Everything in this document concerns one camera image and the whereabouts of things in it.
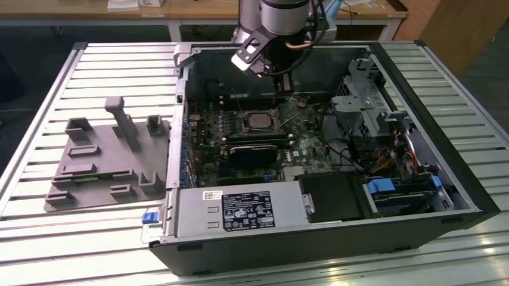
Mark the CPU socket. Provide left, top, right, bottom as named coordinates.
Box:
left=236, top=110, right=282, bottom=135

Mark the blue disk carrier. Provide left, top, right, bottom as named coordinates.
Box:
left=367, top=177, right=396, bottom=196

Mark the grey metal drive cage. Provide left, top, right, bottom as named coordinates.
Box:
left=328, top=58, right=410, bottom=138

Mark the black rear case fan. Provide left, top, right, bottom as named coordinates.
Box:
left=203, top=79, right=234, bottom=104

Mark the wooden desk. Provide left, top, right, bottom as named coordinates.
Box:
left=0, top=0, right=410, bottom=42

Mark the black RAM stick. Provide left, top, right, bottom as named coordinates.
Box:
left=227, top=134, right=290, bottom=142

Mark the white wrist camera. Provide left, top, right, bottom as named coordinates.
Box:
left=231, top=35, right=271, bottom=79

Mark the black open PC case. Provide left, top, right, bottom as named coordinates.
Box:
left=147, top=41, right=502, bottom=276

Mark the black graphics card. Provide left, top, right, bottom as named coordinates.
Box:
left=227, top=144, right=279, bottom=167

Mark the green motherboard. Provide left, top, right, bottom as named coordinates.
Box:
left=183, top=95, right=339, bottom=189

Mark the grey plastic parts rack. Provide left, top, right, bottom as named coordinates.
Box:
left=42, top=97, right=172, bottom=213

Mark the silver power supply with label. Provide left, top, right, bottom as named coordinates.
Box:
left=173, top=182, right=315, bottom=236

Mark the wooden cabinet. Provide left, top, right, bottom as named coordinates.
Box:
left=392, top=0, right=509, bottom=77

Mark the silver square CPU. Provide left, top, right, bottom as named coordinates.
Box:
left=247, top=113, right=274, bottom=128

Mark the green RAM stick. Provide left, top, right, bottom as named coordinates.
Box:
left=71, top=175, right=115, bottom=182

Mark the black plastic bay cover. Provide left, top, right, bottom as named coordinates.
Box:
left=298, top=172, right=367, bottom=224

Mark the orange yellow wire bundle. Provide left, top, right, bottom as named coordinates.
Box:
left=371, top=147, right=421, bottom=179

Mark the metal socket cover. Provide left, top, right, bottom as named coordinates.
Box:
left=274, top=88, right=298, bottom=116

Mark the black camera cable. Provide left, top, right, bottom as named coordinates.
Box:
left=268, top=0, right=323, bottom=75

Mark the small silver heatsink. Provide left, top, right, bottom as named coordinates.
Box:
left=283, top=166, right=306, bottom=181

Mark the black cable in case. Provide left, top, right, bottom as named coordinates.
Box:
left=323, top=137, right=367, bottom=174

